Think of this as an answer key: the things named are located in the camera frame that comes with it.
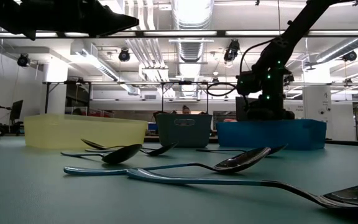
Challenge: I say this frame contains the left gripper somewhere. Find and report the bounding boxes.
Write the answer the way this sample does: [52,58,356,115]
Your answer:
[19,0,139,40]

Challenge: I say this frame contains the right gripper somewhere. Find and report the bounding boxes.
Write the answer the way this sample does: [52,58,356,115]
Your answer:
[244,68,295,121]

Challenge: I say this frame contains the blue-handled spoon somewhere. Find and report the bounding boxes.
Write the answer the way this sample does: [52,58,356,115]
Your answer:
[85,142,179,157]
[60,143,143,166]
[63,146,272,176]
[126,167,358,210]

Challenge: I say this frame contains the black ceiling spotlight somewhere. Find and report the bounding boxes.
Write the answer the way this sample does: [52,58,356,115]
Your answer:
[224,39,241,62]
[118,49,131,62]
[342,50,358,62]
[17,53,30,68]

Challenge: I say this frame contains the blue plastic bin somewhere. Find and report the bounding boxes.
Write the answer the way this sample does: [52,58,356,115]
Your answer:
[216,119,328,152]

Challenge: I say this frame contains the white ceiling pipes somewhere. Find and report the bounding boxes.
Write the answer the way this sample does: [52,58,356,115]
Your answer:
[113,0,170,82]

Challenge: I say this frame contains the black overhead crossbar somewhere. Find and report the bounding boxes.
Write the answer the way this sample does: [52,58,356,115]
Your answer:
[0,29,358,39]

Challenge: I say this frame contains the grey plastic bin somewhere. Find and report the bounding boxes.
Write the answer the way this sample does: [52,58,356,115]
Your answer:
[155,113,213,149]

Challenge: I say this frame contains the yellow translucent plastic bin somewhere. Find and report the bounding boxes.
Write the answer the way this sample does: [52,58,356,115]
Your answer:
[23,113,149,149]

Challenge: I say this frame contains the black monitor on stand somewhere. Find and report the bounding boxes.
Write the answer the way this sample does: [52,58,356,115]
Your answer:
[10,99,24,135]

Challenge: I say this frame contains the teal table mat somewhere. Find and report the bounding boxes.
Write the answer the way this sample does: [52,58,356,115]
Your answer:
[0,135,358,224]

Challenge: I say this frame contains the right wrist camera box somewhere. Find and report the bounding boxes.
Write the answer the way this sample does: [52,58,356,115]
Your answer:
[236,70,262,96]

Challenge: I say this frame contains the white rectangular air duct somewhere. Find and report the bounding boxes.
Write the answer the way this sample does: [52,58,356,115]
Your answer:
[68,43,141,96]

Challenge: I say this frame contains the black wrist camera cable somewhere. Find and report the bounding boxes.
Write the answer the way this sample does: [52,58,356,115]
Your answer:
[206,39,275,98]

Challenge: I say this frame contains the grey ceiling duct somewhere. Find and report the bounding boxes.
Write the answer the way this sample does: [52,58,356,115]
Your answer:
[314,37,358,65]

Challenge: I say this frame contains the black metal table frame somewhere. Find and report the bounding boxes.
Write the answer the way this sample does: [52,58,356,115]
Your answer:
[143,136,358,147]

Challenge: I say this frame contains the silver ventilation duct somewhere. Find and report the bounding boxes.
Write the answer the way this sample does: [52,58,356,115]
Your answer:
[170,0,214,98]

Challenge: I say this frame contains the black metal rack frame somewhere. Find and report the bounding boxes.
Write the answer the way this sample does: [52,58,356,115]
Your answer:
[44,80,210,116]

